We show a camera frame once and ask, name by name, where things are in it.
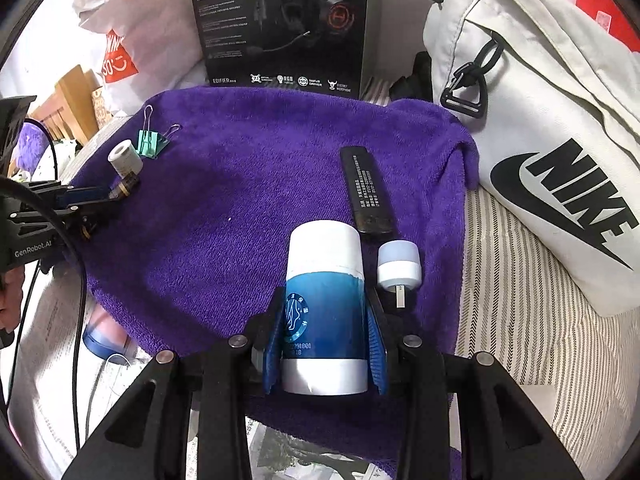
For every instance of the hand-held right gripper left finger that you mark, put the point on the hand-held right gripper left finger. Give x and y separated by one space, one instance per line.
274 340

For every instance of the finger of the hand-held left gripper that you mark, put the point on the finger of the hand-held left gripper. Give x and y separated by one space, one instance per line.
92 212
90 194

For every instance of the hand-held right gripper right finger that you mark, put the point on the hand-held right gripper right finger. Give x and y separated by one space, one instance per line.
377 355

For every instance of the black gold small box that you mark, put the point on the black gold small box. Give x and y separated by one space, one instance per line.
126 186

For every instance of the white tape roll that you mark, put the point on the white tape roll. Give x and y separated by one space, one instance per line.
124 157

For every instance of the blue and white bottle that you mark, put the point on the blue and white bottle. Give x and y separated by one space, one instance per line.
322 305

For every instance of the green binder clip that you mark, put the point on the green binder clip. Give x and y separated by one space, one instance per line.
152 142

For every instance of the white plug night light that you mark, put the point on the white plug night light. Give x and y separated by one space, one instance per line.
398 267

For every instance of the black remote control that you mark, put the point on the black remote control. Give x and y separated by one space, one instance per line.
367 190

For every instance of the person's left hand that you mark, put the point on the person's left hand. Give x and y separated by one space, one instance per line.
7 305

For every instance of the wooden headboard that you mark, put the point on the wooden headboard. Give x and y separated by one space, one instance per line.
70 100

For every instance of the newspaper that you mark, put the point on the newspaper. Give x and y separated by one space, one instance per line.
300 455

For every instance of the pink and blue powder puff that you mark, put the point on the pink and blue powder puff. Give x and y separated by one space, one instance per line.
102 335

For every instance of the striped bedsheet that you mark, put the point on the striped bedsheet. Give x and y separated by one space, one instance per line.
500 300

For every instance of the purple towel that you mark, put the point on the purple towel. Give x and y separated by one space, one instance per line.
240 200

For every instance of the white plastic shopping bag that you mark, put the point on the white plastic shopping bag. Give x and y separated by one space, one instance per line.
140 35

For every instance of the black headset box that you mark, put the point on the black headset box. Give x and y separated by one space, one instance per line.
280 25

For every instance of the white waist bag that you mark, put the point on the white waist bag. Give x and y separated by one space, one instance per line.
545 135

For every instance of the small red paper bag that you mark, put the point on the small red paper bag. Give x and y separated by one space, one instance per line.
607 12

